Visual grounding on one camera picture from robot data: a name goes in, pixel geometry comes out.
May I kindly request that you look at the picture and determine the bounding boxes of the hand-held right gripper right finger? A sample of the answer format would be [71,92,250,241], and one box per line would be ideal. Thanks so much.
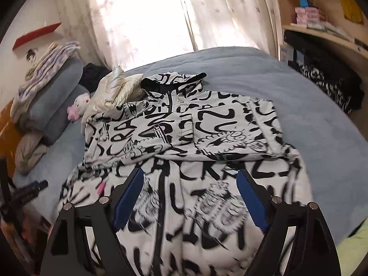
[237,169,340,276]

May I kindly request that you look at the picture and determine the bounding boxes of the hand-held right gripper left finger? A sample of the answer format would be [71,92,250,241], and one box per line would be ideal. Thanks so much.
[40,168,144,276]

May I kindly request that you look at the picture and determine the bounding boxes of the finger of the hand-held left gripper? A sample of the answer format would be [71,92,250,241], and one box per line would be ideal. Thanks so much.
[0,157,13,207]
[13,180,49,207]

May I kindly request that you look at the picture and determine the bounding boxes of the white black printed hooded jacket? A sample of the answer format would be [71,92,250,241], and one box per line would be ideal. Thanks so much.
[57,72,315,276]

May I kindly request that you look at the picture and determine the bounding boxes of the beige crumpled cloth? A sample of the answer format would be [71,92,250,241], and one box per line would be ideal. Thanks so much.
[14,132,48,174]

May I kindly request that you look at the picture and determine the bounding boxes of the wooden headboard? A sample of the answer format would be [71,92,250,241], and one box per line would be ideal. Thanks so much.
[0,98,23,179]

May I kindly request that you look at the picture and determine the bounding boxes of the grey blue pillows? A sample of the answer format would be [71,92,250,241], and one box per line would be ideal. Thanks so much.
[16,59,89,146]

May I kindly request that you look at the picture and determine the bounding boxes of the blue bed blanket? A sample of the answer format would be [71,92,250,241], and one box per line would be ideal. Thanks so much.
[13,46,368,253]

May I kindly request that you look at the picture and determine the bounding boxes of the pink white cat plush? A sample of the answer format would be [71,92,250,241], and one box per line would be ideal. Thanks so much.
[67,92,91,121]

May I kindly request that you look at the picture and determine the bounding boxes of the shiny cream puffer jacket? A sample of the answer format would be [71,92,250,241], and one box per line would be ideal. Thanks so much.
[81,67,144,134]

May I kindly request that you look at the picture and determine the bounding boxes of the light green cloth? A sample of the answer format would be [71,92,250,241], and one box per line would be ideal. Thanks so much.
[336,230,368,266]

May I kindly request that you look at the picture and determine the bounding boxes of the purple floral blanket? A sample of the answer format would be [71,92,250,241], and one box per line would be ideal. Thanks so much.
[10,42,81,123]

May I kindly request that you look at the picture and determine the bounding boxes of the black crumpled cloth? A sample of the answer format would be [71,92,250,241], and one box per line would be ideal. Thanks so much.
[83,63,111,88]

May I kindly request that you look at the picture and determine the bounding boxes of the white labelled box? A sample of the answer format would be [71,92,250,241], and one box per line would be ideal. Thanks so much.
[279,44,294,62]

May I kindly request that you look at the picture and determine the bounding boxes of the black printed garment by shelf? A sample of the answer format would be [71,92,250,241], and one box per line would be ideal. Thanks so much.
[283,30,364,111]

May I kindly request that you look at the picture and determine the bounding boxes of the sheer patterned curtain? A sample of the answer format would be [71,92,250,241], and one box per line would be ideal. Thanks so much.
[174,0,284,56]
[56,0,196,69]

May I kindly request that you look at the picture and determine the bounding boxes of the pile of papers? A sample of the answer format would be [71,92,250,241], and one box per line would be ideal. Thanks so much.
[309,21,357,43]

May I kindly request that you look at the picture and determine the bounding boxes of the stack of pink boxes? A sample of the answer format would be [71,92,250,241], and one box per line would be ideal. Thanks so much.
[290,6,327,28]

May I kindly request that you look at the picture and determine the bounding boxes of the yellow packets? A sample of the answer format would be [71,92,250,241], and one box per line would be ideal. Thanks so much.
[343,0,364,23]

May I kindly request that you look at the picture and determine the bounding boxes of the red wall shelf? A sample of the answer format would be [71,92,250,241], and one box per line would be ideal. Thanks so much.
[13,22,62,49]

